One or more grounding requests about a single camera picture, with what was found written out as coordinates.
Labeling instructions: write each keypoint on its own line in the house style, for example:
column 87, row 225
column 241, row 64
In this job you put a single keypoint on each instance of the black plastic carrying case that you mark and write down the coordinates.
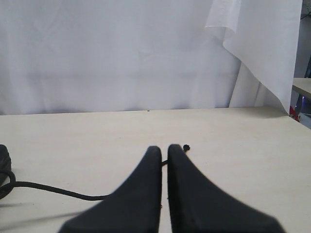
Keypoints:
column 5, row 163

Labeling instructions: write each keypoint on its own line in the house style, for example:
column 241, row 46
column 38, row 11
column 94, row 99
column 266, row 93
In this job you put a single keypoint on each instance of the white backdrop curtain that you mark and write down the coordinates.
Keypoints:
column 123, row 55

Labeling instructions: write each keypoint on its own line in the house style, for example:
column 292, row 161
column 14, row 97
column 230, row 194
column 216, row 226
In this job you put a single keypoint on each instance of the neighbouring table edge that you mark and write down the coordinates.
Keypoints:
column 302, row 86

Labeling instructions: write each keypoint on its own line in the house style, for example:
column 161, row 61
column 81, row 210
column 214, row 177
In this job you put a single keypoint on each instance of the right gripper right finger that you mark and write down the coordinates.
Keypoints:
column 197, row 205

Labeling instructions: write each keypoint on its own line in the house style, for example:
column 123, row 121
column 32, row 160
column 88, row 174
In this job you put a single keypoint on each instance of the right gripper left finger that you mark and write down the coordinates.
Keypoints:
column 132, row 208

